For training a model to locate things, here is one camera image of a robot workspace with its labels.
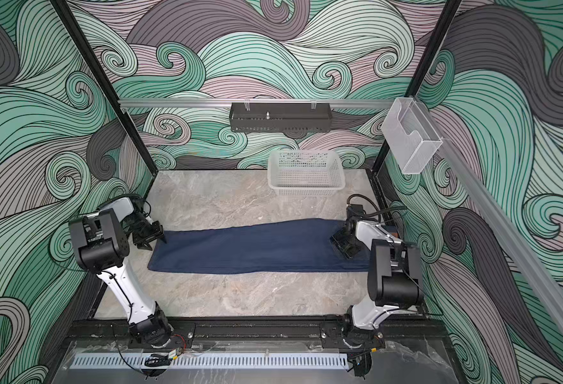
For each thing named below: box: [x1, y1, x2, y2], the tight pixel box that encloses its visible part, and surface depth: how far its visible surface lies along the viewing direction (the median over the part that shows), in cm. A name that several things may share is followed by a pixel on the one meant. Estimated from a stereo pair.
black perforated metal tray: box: [229, 102, 333, 134], surface depth 97 cm
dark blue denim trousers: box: [147, 219, 374, 275], surface depth 93 cm
